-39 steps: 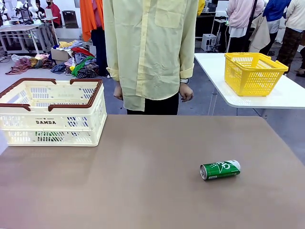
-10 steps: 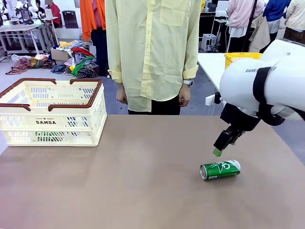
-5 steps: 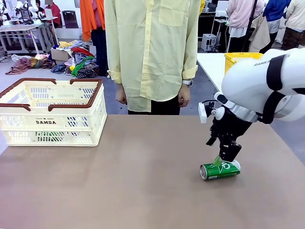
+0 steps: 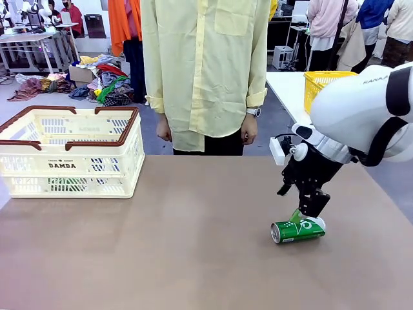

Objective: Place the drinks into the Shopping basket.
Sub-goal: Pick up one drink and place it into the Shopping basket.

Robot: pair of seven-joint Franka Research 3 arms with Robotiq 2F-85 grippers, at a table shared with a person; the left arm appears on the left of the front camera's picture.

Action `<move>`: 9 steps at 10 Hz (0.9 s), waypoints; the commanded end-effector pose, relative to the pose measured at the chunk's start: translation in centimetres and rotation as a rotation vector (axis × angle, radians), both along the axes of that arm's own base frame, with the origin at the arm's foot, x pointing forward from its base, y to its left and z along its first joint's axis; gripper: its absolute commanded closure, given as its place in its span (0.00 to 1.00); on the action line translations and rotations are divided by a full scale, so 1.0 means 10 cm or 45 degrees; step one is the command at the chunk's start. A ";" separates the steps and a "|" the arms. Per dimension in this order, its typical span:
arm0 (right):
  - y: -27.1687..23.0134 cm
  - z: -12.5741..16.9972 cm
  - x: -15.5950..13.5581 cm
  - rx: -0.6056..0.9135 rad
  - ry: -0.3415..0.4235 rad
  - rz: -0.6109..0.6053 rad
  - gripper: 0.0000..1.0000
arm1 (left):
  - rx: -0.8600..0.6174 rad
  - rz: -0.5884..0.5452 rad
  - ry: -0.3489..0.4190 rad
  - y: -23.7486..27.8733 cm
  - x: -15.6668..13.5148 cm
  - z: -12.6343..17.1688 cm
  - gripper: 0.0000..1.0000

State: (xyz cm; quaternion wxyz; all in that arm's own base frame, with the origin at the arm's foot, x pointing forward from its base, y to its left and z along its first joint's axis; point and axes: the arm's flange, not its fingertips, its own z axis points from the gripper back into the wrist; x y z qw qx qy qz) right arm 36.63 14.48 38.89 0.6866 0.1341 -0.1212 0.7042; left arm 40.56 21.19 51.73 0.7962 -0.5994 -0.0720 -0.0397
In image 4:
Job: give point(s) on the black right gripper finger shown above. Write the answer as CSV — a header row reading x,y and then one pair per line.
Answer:
x,y
284,189
313,200

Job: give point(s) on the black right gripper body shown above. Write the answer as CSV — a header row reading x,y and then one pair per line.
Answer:
x,y
311,168

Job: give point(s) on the green soda can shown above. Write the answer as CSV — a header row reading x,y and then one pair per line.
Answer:
x,y
297,232

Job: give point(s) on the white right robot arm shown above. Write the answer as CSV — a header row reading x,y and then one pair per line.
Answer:
x,y
348,106

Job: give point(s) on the person's right forearm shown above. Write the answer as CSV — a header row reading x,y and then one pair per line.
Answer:
x,y
155,101

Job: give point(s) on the person's left forearm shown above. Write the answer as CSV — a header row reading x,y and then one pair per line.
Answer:
x,y
256,98

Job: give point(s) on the yellow plastic shopping basket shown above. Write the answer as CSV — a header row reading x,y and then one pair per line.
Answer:
x,y
311,87

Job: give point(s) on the green can in cream basket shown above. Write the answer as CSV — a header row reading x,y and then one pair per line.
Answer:
x,y
64,183

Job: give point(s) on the cream plastic shopping basket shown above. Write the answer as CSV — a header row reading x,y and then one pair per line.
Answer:
x,y
32,168

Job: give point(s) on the person's left hand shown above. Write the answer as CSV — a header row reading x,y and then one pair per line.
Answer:
x,y
250,130

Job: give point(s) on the person's right hand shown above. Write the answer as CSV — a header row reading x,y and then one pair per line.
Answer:
x,y
164,131

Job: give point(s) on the white wristwatch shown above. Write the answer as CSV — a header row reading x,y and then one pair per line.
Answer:
x,y
254,112

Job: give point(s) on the white side table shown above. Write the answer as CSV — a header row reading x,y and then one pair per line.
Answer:
x,y
284,87

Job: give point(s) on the white computer case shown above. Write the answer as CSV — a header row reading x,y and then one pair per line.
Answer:
x,y
283,57

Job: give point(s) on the beige hanging coat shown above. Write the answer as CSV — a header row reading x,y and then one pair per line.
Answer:
x,y
353,45

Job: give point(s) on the person in yellow shirt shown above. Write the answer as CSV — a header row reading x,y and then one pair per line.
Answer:
x,y
206,64

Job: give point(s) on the bystander in pink top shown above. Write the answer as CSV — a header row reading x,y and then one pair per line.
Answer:
x,y
326,19

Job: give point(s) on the bystander in cream top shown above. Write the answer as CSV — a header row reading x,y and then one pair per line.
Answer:
x,y
400,32

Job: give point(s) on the bystander in blue top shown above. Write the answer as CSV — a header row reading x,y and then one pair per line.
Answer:
x,y
374,16

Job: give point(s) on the large colourful clothes pile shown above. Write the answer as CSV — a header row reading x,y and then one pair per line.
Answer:
x,y
111,87

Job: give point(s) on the cardboard box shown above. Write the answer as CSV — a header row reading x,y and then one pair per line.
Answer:
x,y
79,76

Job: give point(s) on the bystander in orange garment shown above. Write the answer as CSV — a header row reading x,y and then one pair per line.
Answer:
x,y
117,22

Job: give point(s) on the black chair back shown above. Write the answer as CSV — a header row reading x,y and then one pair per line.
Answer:
x,y
95,26

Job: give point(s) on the small brownish clothes pile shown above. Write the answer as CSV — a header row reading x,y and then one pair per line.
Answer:
x,y
35,85

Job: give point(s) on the bystander in red top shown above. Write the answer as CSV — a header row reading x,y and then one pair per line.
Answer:
x,y
75,17

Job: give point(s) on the white laptop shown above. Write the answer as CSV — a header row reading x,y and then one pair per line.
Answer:
x,y
66,17

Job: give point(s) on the grey workbench table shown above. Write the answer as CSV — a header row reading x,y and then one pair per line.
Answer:
x,y
32,37

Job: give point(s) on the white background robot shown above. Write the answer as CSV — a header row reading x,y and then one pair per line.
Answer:
x,y
48,9

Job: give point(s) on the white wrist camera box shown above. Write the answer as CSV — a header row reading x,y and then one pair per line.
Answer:
x,y
277,151

